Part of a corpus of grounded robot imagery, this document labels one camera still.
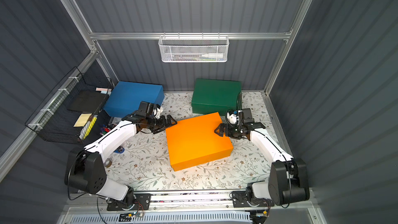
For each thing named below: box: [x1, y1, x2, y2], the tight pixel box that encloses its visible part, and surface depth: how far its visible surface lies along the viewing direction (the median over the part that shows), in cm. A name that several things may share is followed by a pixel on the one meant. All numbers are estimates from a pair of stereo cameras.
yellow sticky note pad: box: [73, 113, 93, 128], surface depth 74 cm
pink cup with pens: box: [99, 123, 118, 136], surface depth 86 cm
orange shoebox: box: [165, 112, 234, 172], surface depth 83 cm
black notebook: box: [66, 90, 109, 114], surface depth 79 cm
